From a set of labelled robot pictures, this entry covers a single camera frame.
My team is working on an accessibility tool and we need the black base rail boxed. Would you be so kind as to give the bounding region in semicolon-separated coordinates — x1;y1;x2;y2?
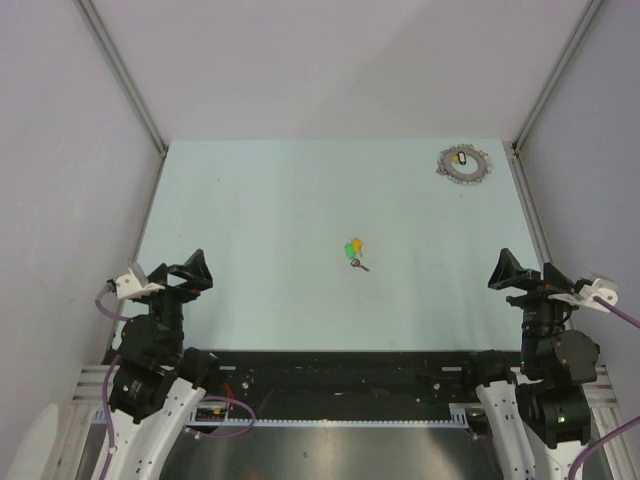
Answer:
208;350;479;421

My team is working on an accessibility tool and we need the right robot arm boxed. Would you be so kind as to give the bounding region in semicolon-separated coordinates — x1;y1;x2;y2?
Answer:
461;248;600;479

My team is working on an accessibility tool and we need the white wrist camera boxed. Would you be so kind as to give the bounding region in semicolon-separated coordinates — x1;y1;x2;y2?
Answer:
549;276;619;310
107;267;165;300

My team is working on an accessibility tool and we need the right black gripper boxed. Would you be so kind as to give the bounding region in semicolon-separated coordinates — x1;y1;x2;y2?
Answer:
486;246;583;371

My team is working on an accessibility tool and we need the green key tag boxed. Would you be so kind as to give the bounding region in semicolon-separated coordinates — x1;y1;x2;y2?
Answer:
344;243;357;260

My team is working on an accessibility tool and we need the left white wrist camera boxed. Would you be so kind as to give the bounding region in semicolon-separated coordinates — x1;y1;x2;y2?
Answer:
107;267;165;300

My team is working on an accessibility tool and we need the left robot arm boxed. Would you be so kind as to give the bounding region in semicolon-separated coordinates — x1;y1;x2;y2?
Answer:
92;249;223;479

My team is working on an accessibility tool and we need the large metal key organizer ring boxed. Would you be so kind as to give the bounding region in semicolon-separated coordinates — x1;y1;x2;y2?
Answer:
435;143;495;186

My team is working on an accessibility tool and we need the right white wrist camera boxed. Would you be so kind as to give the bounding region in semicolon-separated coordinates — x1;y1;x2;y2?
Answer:
549;276;619;310

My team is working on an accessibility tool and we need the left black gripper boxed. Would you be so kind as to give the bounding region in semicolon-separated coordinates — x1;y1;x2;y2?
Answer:
140;248;211;358

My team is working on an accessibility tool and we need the small metal key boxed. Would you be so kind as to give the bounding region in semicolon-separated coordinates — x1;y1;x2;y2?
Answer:
350;258;370;272

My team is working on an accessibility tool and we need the white cable duct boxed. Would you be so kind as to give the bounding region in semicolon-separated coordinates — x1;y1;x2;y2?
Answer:
92;403;481;431

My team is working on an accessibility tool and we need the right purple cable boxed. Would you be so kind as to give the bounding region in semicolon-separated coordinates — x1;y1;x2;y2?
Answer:
567;294;640;480

